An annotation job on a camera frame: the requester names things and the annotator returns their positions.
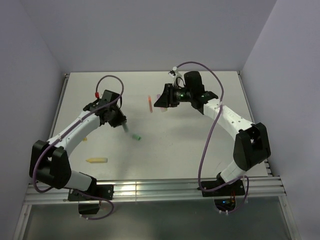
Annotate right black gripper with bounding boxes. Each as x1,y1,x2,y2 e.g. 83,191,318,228
153,83,193,108

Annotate orange thin pen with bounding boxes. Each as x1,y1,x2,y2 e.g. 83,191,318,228
147,95,153,113

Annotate green highlighter pen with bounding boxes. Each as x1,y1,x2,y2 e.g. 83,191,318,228
122,122,129,133

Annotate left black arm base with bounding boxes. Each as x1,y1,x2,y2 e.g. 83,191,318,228
67,184,115,221

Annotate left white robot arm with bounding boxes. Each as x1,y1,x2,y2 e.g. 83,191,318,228
29,90,127,200

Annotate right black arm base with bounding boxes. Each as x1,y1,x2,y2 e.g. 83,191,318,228
197,179,248,212

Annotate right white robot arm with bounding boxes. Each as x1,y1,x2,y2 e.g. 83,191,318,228
154,68,271,195

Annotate green pen cap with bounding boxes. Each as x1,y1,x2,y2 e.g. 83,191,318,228
132,134,141,141

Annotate yellow highlighter pen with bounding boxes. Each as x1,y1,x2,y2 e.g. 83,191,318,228
85,157,108,164

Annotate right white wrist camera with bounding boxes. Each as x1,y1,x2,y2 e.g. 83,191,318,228
168,66,184,87

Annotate aluminium front rail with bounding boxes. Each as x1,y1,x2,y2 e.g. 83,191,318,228
23,176,287,205

